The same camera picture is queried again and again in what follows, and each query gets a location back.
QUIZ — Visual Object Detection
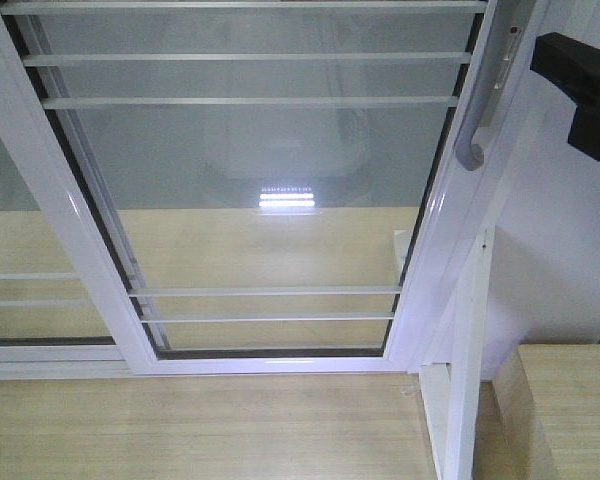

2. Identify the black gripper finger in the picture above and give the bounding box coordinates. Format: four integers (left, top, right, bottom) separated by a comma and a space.
530, 32, 600, 161

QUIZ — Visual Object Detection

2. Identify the silver door handle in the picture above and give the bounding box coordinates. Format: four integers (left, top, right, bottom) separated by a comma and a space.
454, 1, 516, 171

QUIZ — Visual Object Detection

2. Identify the white framed sliding glass door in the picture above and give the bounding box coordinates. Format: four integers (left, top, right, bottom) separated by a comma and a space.
0, 1, 489, 374

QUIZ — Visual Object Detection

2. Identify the silver door lock plate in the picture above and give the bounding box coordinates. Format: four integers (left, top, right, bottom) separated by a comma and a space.
494, 25, 523, 90

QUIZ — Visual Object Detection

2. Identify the white fixed glass door panel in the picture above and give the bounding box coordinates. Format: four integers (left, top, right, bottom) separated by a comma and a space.
0, 139, 130, 380

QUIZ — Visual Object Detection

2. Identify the white angled brace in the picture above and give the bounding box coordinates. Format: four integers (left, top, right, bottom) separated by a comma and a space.
393, 230, 413, 285

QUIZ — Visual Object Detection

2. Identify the light wooden step block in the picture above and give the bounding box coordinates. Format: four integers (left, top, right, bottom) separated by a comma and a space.
493, 345, 600, 479

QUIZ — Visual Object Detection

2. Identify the white door jamb frame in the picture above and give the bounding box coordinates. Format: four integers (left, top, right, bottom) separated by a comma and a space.
404, 0, 589, 374

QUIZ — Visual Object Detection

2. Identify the white support post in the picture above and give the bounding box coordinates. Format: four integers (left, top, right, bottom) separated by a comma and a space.
419, 227, 495, 479

